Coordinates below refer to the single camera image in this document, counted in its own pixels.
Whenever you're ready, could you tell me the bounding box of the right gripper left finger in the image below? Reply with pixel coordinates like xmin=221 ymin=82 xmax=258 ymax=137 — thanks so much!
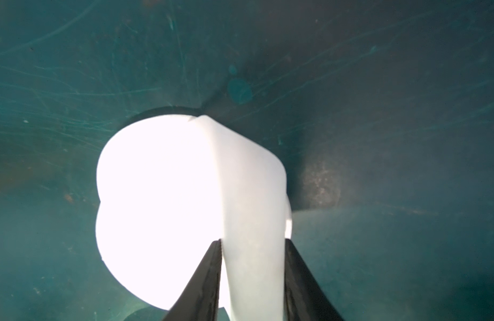
xmin=164 ymin=240 xmax=222 ymax=321

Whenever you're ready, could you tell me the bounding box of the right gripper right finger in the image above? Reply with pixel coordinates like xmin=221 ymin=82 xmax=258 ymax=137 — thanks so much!
xmin=284 ymin=239 xmax=344 ymax=321

